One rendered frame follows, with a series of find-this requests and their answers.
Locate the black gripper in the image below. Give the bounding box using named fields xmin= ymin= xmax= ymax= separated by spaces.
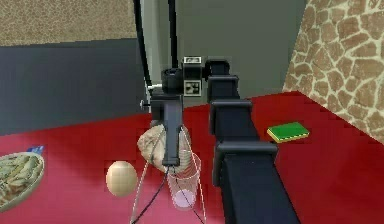
xmin=129 ymin=67 xmax=208 ymax=224

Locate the clear drinking glass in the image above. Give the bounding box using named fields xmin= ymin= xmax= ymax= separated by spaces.
xmin=166 ymin=149 xmax=203 ymax=212

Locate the beige bread loaf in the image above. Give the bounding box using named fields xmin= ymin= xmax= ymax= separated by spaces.
xmin=136 ymin=120 xmax=193 ymax=174

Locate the beige egg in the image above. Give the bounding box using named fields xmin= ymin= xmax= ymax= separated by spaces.
xmin=105 ymin=160 xmax=139 ymax=198

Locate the green book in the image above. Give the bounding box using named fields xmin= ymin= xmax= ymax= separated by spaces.
xmin=266 ymin=121 xmax=311 ymax=145

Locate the blue flat card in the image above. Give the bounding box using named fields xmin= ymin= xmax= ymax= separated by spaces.
xmin=26 ymin=144 xmax=45 ymax=155

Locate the bowl of green food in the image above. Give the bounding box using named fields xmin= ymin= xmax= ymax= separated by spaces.
xmin=0 ymin=151 xmax=46 ymax=214

